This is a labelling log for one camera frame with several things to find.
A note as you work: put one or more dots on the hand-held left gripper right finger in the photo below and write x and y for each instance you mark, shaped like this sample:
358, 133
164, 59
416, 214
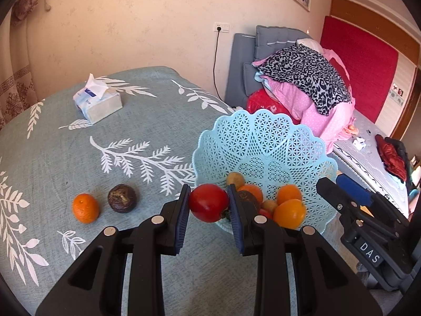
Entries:
235, 225

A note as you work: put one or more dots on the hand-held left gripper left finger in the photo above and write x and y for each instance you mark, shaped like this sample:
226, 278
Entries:
182, 220

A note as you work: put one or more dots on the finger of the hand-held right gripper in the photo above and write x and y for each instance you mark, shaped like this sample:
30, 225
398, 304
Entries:
334, 196
355, 189

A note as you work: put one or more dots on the large dark passion fruit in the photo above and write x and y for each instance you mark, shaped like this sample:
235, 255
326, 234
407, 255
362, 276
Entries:
250, 202

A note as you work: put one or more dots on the large red tomato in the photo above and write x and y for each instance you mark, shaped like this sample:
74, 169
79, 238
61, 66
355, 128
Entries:
209, 203

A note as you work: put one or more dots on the small red tomato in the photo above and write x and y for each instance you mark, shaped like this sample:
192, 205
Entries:
265, 214

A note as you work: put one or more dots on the round orange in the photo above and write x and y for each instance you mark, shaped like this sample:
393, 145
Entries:
253, 191

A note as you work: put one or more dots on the spotted brown kiwi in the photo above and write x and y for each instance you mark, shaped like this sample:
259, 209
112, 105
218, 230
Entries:
269, 205

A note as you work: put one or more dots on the oval orange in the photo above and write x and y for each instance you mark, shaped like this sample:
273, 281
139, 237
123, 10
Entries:
289, 193

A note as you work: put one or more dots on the pale brown kiwi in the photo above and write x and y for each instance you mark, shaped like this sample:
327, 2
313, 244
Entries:
235, 179

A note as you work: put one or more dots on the large orange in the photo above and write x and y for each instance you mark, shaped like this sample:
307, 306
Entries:
289, 215

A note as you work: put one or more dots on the light blue plastic lattice basket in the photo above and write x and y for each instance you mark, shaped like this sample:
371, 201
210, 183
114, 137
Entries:
263, 144

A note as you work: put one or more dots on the grey bed sheet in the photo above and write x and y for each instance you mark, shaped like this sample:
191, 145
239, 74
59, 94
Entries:
361, 164

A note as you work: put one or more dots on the small white object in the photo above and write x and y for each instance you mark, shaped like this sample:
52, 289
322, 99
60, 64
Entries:
359, 142

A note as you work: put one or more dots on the dark red cloth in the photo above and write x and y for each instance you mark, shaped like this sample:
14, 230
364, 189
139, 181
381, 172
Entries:
391, 158

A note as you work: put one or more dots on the small dark passion fruit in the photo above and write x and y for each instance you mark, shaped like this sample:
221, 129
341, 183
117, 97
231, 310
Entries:
121, 198

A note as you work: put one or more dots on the small mandarin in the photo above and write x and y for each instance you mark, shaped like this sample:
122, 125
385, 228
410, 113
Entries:
86, 208

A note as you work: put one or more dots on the pink quilt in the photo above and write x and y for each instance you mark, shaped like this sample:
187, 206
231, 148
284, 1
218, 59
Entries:
296, 100

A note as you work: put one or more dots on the red pillow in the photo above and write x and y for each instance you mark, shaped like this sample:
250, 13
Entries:
263, 103

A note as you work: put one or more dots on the leopard print cloth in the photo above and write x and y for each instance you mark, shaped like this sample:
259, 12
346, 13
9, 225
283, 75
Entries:
302, 72

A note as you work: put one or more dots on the blue white tissue box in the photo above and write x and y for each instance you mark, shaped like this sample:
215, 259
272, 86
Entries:
98, 105

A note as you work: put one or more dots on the small grey pillow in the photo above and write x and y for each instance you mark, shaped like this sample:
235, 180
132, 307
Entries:
251, 79

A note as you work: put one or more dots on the white pillow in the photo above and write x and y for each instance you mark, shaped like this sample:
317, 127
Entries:
309, 44

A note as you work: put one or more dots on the brown wooden panel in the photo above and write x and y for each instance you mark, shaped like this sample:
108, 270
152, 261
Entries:
378, 23

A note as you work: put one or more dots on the low grey headboard cushion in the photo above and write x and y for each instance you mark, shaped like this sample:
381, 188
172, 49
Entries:
240, 56

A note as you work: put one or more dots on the beige patterned curtain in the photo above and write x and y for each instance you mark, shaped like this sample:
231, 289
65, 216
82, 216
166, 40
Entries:
16, 89

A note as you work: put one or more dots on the red padded wall panel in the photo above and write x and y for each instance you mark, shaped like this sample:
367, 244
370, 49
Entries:
365, 62

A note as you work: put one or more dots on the white wall outlet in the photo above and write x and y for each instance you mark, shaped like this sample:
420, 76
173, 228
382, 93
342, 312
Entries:
222, 27

